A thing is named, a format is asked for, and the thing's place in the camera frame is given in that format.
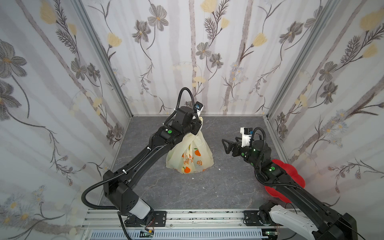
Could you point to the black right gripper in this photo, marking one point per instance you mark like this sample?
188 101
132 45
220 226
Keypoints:
235 148

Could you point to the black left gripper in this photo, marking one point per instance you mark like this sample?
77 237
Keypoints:
196 126

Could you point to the pale yellow plastic bag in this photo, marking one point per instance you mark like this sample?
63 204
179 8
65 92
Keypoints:
192 155

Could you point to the red flower-shaped bowl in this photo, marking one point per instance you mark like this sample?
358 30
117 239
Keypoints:
294 178

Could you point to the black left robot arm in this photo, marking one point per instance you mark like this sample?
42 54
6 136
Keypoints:
120 190

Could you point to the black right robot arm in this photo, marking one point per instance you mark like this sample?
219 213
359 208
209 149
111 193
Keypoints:
319 222

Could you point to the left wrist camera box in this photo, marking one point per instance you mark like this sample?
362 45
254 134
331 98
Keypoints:
198 107

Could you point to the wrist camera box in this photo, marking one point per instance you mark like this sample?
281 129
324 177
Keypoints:
198 107
246 136

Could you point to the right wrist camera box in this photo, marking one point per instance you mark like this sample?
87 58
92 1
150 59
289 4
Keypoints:
246 136

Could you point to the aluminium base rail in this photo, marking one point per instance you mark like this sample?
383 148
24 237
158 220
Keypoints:
225 224

